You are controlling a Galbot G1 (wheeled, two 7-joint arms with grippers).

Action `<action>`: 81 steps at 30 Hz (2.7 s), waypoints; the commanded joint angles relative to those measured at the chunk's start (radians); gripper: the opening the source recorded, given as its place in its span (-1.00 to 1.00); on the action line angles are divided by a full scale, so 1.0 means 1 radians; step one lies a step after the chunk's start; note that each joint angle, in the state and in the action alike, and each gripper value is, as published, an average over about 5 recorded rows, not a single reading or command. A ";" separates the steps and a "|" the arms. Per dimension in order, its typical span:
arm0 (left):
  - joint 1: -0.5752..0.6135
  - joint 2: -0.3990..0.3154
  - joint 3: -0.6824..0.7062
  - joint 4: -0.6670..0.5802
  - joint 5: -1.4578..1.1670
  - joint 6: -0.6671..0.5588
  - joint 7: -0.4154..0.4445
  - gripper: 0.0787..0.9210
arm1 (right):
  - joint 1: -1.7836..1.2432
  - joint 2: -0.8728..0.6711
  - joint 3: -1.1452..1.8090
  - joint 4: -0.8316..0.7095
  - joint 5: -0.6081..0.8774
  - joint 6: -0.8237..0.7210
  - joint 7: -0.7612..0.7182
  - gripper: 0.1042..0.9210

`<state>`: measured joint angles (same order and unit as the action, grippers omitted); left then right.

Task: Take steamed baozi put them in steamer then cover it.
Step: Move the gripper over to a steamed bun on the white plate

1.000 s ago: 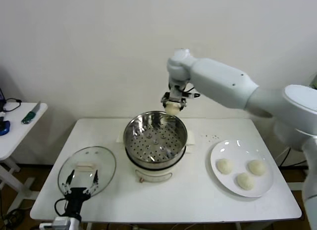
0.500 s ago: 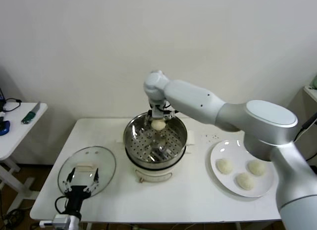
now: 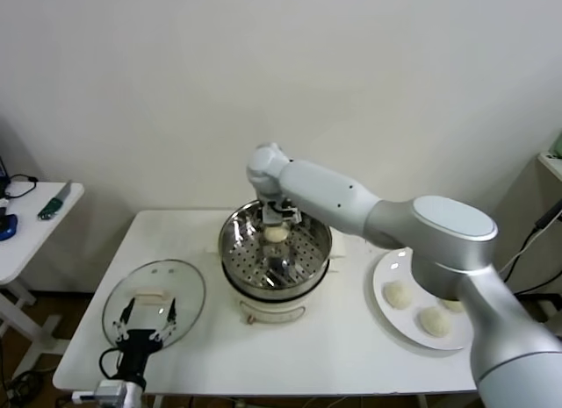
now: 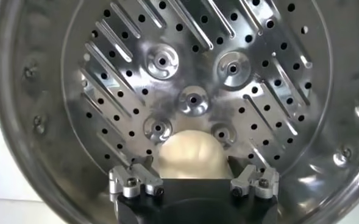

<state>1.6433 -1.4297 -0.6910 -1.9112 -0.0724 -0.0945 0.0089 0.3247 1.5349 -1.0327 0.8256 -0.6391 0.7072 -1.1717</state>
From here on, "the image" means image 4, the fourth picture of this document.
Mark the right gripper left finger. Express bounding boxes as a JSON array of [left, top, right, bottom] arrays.
[[108, 155, 164, 198]]

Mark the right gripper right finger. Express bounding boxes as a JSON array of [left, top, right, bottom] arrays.
[[227, 155, 280, 199]]

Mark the white steamed baozi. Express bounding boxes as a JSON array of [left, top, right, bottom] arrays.
[[158, 130, 233, 180]]

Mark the perforated steel steamer basket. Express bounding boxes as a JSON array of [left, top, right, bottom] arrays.
[[0, 0, 359, 224]]

